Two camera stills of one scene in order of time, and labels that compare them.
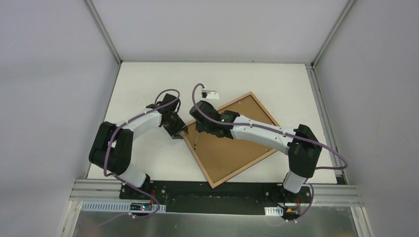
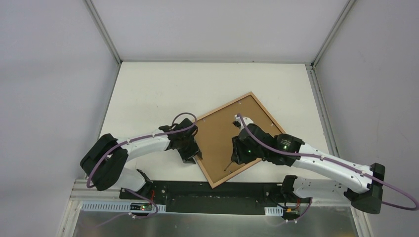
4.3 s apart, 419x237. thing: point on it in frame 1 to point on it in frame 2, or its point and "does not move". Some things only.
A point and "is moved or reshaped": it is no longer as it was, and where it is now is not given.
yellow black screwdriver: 195,147 is moved or reshaped
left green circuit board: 141,206 does not move
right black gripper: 199,127 to 237,151
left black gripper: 178,131 to 190,153
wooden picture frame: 222,159 does not move
